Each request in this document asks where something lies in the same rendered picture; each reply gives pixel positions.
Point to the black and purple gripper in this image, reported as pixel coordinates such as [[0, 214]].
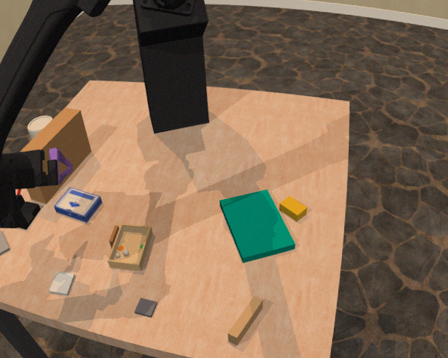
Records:
[[34, 159]]

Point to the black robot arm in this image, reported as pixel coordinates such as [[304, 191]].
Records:
[[39, 33]]

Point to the green flat rectangular block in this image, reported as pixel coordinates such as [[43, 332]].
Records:
[[256, 225]]

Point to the yellow rectangular block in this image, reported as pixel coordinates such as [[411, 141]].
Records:
[[293, 208]]

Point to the blue and white flat box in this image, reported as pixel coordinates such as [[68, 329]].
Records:
[[78, 204]]

